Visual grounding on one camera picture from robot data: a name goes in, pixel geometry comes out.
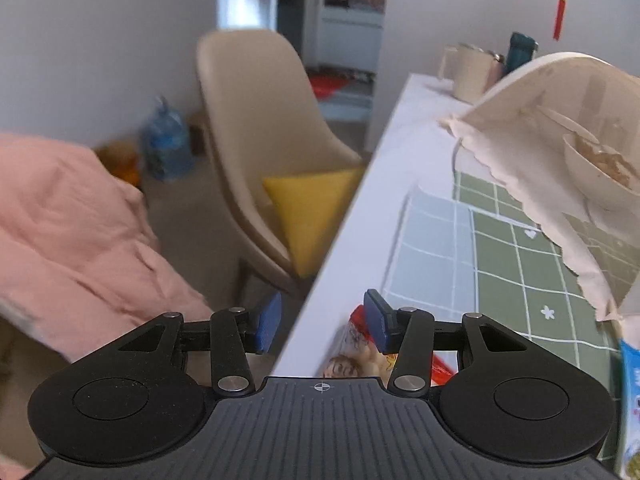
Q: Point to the green checkered tablecloth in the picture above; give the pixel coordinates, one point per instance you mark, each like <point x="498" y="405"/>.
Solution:
<point x="476" y="251"/>

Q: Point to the beige dining chair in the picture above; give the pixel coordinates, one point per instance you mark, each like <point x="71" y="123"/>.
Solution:
<point x="264" y="121"/>

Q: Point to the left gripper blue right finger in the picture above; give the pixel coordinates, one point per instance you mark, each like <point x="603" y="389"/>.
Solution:
<point x="382" y="322"/>

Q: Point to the blue water jug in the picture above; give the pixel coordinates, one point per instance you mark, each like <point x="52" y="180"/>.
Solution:
<point x="166" y="143"/>

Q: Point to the beige mesh food cover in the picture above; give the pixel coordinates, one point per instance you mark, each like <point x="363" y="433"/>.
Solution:
<point x="561" y="134"/>

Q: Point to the dark green thermos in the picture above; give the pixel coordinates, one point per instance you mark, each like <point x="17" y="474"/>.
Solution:
<point x="522" y="50"/>

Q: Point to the blue seaweed snack packet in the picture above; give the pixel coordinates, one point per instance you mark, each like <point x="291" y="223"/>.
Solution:
<point x="629" y="437"/>

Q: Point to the red roast duck snack bag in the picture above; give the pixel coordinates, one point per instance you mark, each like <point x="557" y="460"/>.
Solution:
<point x="357" y="355"/>

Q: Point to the pink blanket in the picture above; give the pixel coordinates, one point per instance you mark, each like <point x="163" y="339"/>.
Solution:
<point x="80" y="264"/>

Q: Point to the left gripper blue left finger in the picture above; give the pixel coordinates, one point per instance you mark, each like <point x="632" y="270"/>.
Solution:
<point x="268" y="319"/>

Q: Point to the white mug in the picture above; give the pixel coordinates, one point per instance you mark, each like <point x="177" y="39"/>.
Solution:
<point x="474" y="71"/>

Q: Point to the yellow cushion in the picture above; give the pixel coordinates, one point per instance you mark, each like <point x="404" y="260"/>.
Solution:
<point x="311" y="208"/>

